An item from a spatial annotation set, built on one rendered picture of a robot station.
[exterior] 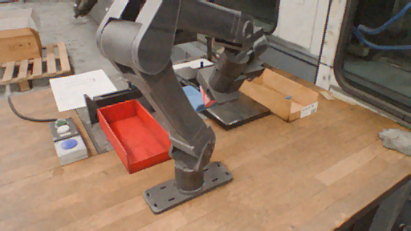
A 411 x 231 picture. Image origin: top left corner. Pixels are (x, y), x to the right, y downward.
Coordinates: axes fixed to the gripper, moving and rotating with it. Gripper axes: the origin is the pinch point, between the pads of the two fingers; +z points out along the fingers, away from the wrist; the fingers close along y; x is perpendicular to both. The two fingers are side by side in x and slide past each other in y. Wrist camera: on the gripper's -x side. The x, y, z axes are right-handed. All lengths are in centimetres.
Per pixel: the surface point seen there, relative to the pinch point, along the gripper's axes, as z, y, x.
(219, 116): 9.2, -0.6, -7.6
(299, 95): 4.5, -4.2, -36.2
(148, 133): 14.0, 3.3, 12.8
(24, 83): 230, 198, 35
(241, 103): 10.3, 1.7, -18.1
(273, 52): 26, 29, -64
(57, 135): 17.2, 12.1, 35.2
